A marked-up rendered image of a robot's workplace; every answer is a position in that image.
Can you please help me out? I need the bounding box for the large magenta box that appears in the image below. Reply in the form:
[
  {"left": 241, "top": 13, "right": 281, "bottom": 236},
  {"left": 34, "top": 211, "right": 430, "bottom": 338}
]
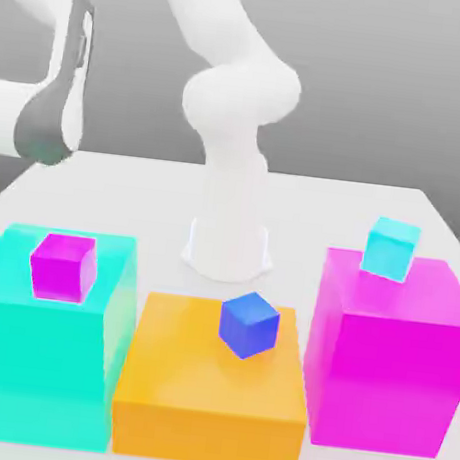
[{"left": 293, "top": 245, "right": 460, "bottom": 460}]

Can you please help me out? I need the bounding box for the large orange box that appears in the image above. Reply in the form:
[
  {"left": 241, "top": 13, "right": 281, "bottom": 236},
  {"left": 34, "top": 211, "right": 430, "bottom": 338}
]
[{"left": 106, "top": 288, "right": 321, "bottom": 460}]

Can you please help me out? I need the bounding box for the small magenta cube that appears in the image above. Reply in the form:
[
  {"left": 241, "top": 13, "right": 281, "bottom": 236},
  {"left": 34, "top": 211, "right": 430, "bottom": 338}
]
[{"left": 25, "top": 230, "right": 102, "bottom": 306}]

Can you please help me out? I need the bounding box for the small cyan cube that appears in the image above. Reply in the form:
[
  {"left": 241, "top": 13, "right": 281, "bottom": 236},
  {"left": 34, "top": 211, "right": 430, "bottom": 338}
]
[{"left": 357, "top": 213, "right": 423, "bottom": 285}]

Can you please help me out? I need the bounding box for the large teal box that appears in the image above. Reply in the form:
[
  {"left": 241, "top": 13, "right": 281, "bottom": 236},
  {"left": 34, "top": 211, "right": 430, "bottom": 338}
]
[{"left": 0, "top": 220, "right": 147, "bottom": 457}]

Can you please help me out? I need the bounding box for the small blue cube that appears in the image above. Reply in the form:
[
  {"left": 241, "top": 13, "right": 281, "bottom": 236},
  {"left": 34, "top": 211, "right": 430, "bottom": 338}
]
[{"left": 215, "top": 288, "right": 284, "bottom": 364}]

